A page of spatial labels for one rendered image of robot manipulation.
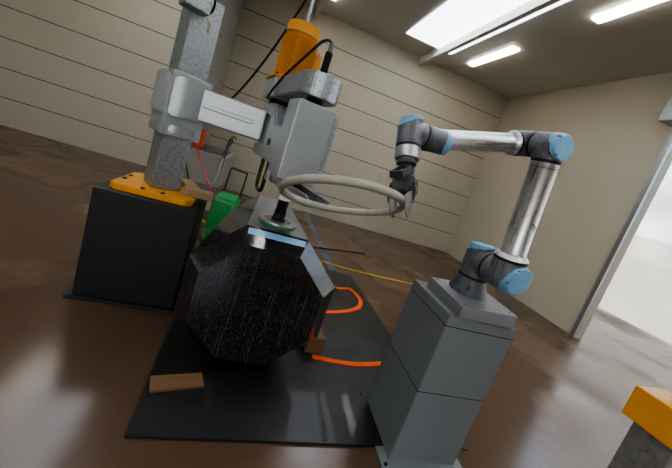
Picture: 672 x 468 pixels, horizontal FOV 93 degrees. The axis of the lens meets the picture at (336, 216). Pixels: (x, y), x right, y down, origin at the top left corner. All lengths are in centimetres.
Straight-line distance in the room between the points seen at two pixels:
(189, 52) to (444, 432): 265
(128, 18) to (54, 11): 117
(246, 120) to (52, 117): 609
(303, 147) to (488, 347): 137
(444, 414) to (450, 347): 39
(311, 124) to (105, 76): 634
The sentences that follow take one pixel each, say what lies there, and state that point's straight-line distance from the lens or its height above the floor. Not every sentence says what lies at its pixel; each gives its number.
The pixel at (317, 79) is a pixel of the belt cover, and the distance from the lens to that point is 173.
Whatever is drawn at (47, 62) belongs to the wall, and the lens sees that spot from 819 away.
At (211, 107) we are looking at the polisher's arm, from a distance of 240.
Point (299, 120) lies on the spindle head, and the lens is 170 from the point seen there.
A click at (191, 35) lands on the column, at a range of 248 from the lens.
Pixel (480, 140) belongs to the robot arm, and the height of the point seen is 163.
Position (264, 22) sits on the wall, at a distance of 743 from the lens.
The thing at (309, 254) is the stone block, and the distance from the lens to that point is 186.
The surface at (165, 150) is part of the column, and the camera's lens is 246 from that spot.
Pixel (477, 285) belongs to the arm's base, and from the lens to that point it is 181.
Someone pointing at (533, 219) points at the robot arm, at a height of 138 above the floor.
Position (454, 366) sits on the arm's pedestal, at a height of 59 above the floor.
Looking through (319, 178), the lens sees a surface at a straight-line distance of 100.
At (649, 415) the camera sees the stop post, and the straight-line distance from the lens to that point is 112.
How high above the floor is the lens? 136
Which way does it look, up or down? 10 degrees down
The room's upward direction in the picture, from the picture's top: 19 degrees clockwise
